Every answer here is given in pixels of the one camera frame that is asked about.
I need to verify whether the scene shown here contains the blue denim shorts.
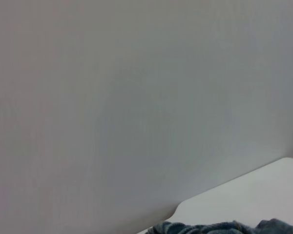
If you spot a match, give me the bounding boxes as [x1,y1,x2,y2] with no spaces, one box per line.
[152,217,293,234]

